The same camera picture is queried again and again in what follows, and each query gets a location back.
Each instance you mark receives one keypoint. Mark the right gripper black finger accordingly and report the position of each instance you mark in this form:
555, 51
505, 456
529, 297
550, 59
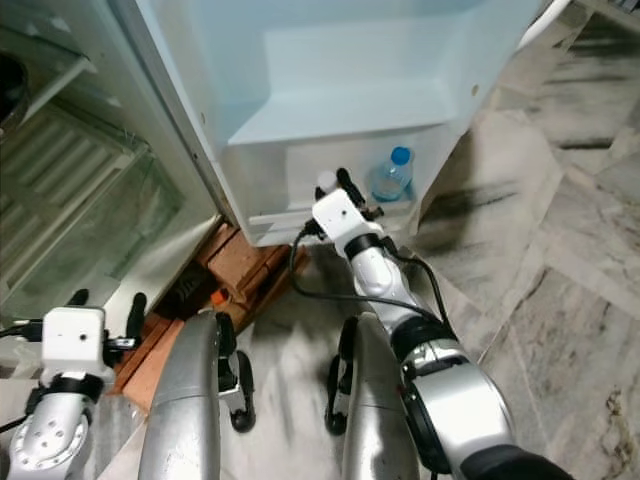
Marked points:
314, 198
346, 184

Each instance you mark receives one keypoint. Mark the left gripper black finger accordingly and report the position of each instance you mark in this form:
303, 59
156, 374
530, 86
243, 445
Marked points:
78, 298
135, 318

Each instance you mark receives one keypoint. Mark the small white capped bottle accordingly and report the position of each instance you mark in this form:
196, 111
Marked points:
326, 181

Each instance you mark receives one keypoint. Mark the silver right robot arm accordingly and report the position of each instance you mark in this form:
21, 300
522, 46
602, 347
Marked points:
460, 400

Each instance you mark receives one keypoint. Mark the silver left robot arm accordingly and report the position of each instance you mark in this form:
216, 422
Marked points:
55, 435

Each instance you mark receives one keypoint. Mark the white fridge door shelf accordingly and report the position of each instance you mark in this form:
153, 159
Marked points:
285, 170

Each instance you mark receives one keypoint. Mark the glass fridge shelf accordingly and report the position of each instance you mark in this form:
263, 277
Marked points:
60, 70

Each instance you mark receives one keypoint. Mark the blue capped water bottle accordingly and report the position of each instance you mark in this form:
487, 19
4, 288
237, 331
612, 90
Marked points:
393, 177

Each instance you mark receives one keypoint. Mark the orange clay brick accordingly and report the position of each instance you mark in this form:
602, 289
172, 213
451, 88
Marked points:
232, 260
150, 365

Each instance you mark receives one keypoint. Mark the clear crisper drawer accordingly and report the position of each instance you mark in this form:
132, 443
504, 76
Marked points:
80, 215

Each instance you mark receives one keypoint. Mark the brown wooden board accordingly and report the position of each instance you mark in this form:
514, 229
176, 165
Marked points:
265, 285

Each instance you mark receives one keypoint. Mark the silver right robot leg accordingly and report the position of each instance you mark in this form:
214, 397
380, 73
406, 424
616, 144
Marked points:
375, 410

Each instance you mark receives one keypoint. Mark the dark round bowl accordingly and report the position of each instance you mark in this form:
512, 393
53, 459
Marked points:
12, 90

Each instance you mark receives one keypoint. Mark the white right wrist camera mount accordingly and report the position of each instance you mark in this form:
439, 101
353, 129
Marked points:
340, 215

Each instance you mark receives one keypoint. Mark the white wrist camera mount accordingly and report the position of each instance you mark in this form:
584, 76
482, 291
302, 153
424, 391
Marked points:
340, 215
73, 338

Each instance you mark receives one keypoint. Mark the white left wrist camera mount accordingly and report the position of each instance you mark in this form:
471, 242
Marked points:
73, 338

